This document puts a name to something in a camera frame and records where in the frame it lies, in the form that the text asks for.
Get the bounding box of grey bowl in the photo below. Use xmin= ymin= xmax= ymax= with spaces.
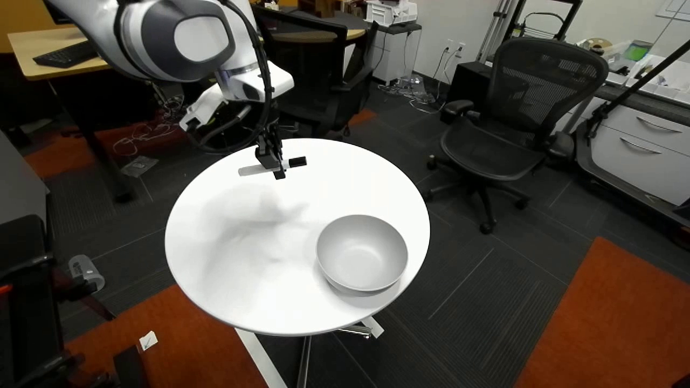
xmin=316 ymin=214 xmax=409 ymax=296

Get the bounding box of dark office chair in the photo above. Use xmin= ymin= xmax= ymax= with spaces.
xmin=252 ymin=4 xmax=379 ymax=138

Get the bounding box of white pen with black cap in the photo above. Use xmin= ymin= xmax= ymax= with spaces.
xmin=238 ymin=156 xmax=307 ymax=177

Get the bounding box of round wooden table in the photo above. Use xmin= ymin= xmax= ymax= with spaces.
xmin=259 ymin=11 xmax=368 ymax=45

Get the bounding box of wooden desk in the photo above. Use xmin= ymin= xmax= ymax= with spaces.
xmin=8 ymin=26 xmax=141 ymax=204

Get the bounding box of white drawer cabinet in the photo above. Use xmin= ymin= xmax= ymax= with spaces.
xmin=369 ymin=22 xmax=423 ymax=85

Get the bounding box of tangle of floor cables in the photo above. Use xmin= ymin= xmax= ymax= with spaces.
xmin=376 ymin=74 xmax=440 ymax=115

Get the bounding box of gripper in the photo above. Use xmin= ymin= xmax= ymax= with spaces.
xmin=252 ymin=101 xmax=287 ymax=181

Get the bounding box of white cable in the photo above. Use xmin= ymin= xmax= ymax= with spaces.
xmin=111 ymin=120 xmax=181 ymax=158

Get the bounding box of black mesh office chair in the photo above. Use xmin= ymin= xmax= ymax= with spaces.
xmin=426 ymin=37 xmax=610 ymax=235

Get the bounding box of green box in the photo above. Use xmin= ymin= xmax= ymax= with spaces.
xmin=620 ymin=40 xmax=653 ymax=63

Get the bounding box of clear plastic bag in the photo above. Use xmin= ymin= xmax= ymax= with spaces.
xmin=120 ymin=156 xmax=160 ymax=179

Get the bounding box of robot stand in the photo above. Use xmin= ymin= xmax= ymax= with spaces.
xmin=0 ymin=131 xmax=146 ymax=388

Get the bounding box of white printer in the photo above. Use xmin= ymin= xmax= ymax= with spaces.
xmin=365 ymin=0 xmax=419 ymax=27

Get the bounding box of black computer case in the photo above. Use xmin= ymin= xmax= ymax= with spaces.
xmin=446 ymin=61 xmax=492 ymax=116

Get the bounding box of white cabinet with drawers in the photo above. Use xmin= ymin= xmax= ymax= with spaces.
xmin=555 ymin=81 xmax=690 ymax=207

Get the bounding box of black keyboard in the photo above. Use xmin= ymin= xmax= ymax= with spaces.
xmin=32 ymin=40 xmax=101 ymax=69

